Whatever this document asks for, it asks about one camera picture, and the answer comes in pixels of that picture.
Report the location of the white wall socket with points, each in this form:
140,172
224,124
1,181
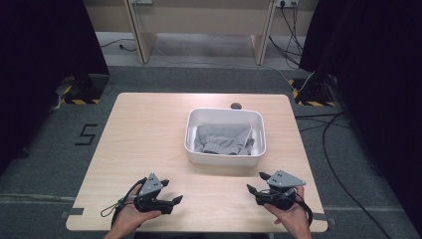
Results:
287,2

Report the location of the grey pants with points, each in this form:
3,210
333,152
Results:
224,137

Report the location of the person's right hand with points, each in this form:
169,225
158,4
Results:
292,217

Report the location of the white plastic bin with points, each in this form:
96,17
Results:
229,161

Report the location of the dark round table grommet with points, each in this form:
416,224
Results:
236,106

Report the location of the black curtain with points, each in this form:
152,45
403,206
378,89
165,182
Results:
40,66
378,83

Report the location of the person's left hand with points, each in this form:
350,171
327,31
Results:
132,219

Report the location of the grey floor tape strip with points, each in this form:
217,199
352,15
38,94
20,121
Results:
326,219
71,212

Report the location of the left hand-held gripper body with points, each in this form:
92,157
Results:
151,200

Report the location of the stand base with striped tape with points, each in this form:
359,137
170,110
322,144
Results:
313,94
84,93

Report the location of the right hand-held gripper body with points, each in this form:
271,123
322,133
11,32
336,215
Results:
280,195

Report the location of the light wooden desk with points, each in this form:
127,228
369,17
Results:
142,40

